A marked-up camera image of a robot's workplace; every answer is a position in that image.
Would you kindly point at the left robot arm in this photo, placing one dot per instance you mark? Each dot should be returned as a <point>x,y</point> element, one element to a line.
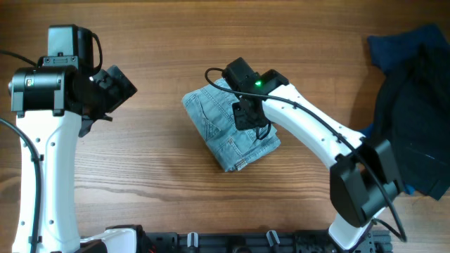
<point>56,101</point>

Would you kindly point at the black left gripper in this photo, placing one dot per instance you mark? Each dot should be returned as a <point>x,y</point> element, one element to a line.
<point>120,90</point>

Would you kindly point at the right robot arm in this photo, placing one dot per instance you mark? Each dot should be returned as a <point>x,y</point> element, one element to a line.
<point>364,177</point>

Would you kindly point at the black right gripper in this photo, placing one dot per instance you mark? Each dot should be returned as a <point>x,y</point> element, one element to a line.
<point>240,120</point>

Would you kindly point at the light blue denim shorts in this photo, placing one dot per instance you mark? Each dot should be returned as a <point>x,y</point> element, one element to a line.
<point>210,109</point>

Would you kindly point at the navy blue garment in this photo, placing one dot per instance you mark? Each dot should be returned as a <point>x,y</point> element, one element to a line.
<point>388,51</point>

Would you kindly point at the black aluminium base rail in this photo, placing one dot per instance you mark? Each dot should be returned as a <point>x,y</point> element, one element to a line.
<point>270,241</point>

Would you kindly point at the black garment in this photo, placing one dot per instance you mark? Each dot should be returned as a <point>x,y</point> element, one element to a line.
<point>412,112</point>

